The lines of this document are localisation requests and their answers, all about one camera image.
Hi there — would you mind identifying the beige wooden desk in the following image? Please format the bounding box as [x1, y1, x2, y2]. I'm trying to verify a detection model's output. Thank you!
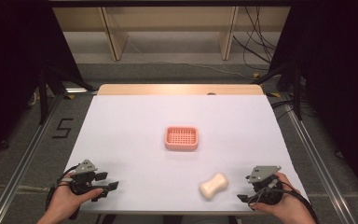
[51, 6, 293, 63]

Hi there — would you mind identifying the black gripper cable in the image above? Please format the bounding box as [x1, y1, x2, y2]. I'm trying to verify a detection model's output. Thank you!
[273, 178, 321, 224]
[45, 163, 82, 221]

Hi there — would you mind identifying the pink soap dish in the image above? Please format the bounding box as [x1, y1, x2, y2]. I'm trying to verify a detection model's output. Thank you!
[164, 125, 200, 152]

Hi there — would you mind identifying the cream soap bar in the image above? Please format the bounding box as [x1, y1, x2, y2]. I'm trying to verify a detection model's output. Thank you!
[199, 172, 229, 201]

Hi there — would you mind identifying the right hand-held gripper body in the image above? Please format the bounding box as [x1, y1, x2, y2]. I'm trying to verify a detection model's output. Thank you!
[245, 164, 284, 206]

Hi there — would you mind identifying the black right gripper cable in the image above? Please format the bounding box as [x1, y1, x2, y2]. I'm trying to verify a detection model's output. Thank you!
[273, 178, 321, 224]

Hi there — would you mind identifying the bundle of black floor cables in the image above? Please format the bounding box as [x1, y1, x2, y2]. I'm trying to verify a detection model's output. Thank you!
[231, 6, 278, 72]

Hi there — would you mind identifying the black curtain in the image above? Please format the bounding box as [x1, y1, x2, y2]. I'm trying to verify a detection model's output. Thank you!
[268, 0, 358, 197]
[0, 0, 87, 164]

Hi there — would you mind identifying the aluminium floor rail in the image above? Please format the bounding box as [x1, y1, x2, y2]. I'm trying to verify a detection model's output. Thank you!
[0, 91, 66, 224]
[280, 92, 357, 224]

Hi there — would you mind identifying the thin white floor cable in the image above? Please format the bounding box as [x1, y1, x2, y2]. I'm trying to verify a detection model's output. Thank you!
[126, 38, 256, 80]

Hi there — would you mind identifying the white table sheet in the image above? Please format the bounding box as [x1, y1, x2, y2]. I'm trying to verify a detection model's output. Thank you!
[64, 94, 310, 217]

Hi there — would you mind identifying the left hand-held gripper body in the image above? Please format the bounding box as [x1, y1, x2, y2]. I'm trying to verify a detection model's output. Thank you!
[69, 159, 107, 196]

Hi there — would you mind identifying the person's right hand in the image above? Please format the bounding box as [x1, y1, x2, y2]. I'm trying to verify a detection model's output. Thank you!
[248, 172, 311, 220]

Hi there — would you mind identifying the person's left hand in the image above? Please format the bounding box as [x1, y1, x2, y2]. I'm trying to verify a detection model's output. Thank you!
[42, 173, 104, 222]

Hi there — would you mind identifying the light wooden table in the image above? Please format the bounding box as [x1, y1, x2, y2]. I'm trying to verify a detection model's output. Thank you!
[96, 83, 265, 97]

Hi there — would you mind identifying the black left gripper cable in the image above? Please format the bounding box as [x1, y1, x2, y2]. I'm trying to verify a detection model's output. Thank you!
[45, 163, 82, 221]

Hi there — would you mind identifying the black metal stand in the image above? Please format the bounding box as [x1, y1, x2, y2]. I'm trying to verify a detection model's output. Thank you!
[36, 65, 98, 126]
[252, 60, 306, 121]

